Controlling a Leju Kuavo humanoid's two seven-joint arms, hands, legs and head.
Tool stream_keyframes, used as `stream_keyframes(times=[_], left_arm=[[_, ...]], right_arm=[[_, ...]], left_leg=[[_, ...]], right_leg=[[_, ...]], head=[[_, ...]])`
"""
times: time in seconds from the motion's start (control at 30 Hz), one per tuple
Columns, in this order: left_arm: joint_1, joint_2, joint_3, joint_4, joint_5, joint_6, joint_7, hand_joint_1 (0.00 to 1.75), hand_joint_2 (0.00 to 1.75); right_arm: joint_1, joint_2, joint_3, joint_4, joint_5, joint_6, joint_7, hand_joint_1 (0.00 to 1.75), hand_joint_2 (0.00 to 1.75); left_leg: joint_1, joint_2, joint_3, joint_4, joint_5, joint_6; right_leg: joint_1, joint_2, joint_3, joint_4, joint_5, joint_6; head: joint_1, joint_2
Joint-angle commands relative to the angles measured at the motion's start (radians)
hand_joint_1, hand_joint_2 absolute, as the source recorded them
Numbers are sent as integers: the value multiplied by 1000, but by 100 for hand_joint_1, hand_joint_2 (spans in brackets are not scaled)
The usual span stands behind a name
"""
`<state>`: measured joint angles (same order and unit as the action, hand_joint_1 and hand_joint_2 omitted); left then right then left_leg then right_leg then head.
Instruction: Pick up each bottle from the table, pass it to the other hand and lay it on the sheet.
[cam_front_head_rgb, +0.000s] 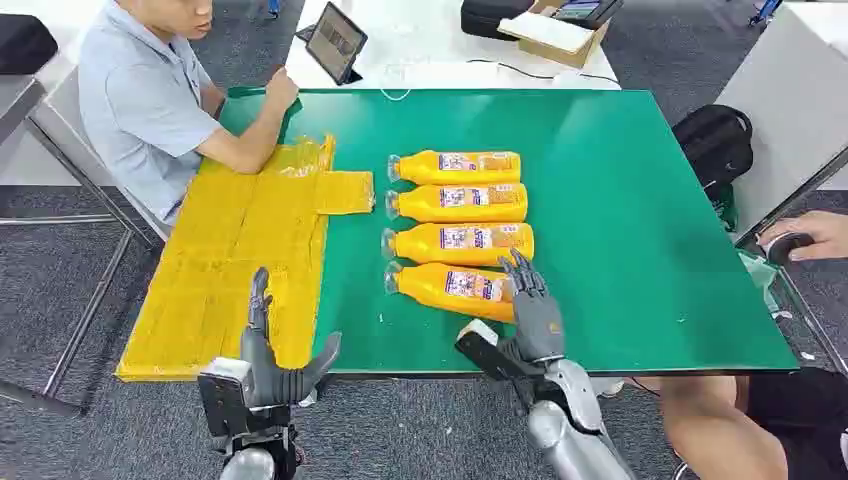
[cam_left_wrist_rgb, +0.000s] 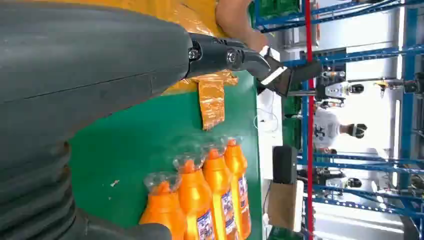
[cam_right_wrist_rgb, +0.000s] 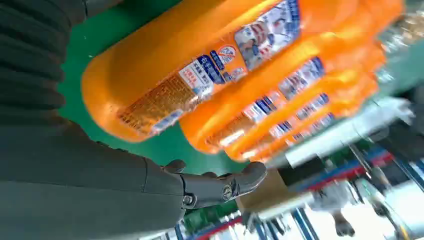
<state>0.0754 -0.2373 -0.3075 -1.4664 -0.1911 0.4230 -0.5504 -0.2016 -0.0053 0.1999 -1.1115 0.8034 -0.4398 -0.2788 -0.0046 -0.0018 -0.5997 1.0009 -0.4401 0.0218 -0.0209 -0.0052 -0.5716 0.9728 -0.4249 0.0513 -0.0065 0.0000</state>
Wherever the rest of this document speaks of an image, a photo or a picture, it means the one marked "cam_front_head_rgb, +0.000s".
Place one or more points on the white table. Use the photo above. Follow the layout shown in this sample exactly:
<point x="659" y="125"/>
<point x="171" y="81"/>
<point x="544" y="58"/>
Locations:
<point x="430" y="40"/>

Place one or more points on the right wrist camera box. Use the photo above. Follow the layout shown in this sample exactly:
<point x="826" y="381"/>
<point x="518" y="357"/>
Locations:
<point x="484" y="348"/>

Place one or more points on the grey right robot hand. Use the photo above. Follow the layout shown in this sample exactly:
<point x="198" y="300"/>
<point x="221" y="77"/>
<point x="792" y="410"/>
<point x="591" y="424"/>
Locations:
<point x="538" y="324"/>

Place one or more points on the black backpack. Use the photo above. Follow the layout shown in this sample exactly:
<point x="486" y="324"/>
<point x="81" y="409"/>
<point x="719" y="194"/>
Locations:
<point x="712" y="142"/>

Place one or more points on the white shoe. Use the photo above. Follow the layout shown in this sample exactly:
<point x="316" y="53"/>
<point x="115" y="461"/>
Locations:
<point x="606" y="386"/>

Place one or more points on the black tablet on stand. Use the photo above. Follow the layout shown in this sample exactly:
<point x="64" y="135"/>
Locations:
<point x="334" y="43"/>

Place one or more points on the orange drink bottle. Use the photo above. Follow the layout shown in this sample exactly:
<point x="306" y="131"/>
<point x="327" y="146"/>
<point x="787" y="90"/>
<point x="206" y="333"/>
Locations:
<point x="424" y="288"/>
<point x="424" y="244"/>
<point x="424" y="167"/>
<point x="424" y="204"/>

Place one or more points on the grey table with metal frame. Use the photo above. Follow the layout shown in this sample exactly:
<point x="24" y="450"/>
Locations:
<point x="788" y="112"/>

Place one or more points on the clear plastic bag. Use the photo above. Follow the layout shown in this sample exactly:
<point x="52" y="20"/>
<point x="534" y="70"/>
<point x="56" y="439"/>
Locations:
<point x="762" y="278"/>

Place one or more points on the seated person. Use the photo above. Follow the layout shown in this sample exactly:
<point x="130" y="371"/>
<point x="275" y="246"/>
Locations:
<point x="139" y="112"/>

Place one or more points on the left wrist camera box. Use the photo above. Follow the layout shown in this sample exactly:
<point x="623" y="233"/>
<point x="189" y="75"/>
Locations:
<point x="222" y="394"/>

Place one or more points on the black pouch bag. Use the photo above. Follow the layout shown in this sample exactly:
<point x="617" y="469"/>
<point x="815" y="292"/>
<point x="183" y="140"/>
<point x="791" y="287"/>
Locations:
<point x="487" y="18"/>

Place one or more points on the yellow plastic sheet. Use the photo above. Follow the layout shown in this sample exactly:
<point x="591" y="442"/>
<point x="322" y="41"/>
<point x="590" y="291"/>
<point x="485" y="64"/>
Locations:
<point x="232" y="252"/>

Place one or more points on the grey metal frame bench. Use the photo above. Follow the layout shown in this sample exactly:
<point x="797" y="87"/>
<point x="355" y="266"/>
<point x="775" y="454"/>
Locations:
<point x="73" y="159"/>

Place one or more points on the green table mat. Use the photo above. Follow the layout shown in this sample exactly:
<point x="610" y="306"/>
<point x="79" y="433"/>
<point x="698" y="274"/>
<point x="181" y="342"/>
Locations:
<point x="596" y="218"/>

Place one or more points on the cardboard box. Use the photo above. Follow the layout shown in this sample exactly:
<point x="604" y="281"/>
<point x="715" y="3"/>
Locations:
<point x="553" y="40"/>

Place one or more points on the black handheld terminal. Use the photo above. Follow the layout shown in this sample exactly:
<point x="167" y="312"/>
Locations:
<point x="586" y="10"/>

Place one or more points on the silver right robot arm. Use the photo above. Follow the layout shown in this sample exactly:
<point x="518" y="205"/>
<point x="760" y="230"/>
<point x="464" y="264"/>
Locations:
<point x="570" y="430"/>

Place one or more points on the green plastic bag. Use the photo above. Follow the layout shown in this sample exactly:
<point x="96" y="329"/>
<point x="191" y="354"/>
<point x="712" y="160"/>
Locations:
<point x="727" y="208"/>

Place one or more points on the person beside robot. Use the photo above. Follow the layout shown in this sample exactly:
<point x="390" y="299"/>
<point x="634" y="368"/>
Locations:
<point x="715" y="424"/>

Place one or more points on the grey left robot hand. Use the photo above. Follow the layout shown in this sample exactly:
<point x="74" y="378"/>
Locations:
<point x="262" y="371"/>

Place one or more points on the black cushion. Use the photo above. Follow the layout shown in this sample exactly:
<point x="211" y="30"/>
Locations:
<point x="23" y="43"/>

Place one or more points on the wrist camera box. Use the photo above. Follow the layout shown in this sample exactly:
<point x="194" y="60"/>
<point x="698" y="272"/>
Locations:
<point x="222" y="394"/>
<point x="484" y="348"/>

